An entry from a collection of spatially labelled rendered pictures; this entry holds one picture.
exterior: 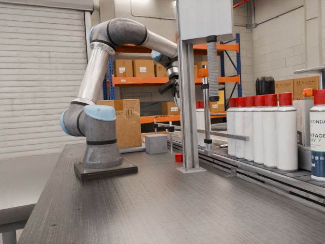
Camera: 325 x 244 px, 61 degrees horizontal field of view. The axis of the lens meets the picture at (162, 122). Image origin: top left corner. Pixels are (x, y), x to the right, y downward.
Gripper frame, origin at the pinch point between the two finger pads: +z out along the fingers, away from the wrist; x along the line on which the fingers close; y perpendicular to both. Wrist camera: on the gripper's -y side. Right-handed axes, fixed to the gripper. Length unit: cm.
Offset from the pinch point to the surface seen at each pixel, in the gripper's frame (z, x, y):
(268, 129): 46, -63, -1
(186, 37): 8, -60, -14
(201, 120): 22.0, -24.8, -0.8
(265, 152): 51, -59, -1
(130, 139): 9.1, 17.1, -26.3
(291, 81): -127, 165, 253
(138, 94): -236, 346, 55
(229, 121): 34, -46, -1
